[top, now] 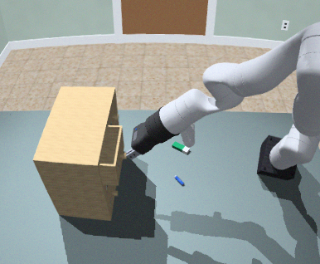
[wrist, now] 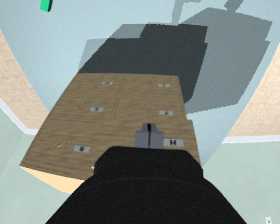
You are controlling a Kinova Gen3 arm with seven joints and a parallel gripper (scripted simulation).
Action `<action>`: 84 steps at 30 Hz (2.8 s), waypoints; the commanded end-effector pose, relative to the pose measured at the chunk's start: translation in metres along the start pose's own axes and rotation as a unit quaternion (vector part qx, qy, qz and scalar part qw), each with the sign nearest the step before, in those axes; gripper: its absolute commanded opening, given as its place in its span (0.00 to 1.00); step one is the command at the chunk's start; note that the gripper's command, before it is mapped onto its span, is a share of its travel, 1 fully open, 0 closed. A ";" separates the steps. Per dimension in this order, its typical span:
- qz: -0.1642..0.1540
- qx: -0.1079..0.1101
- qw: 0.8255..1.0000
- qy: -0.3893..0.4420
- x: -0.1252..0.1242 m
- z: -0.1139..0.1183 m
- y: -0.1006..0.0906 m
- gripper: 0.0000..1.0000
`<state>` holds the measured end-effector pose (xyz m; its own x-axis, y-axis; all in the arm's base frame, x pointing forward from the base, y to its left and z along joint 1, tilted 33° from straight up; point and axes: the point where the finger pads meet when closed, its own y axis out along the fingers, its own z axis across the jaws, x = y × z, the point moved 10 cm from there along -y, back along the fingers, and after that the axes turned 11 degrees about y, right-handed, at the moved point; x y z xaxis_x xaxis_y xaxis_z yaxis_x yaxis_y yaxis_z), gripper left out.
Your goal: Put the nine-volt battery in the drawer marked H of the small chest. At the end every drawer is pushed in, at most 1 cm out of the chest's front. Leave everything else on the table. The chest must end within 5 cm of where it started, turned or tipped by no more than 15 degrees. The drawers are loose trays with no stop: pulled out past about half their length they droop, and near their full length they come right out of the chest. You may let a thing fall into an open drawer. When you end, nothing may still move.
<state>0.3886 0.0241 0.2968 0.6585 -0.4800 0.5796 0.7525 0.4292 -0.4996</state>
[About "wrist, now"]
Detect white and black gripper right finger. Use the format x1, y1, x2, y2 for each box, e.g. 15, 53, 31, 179
148, 123, 164, 149

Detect light wooden chest of drawers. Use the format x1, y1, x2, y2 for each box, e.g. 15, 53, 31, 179
19, 73, 187, 193

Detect wooden drawer front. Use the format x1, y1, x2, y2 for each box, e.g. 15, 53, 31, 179
25, 125, 101, 178
65, 74, 123, 95
121, 75, 179, 98
91, 116, 201, 169
47, 95, 116, 127
115, 97, 184, 119

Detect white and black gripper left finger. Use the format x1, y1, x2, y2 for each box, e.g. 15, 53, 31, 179
135, 123, 149, 148

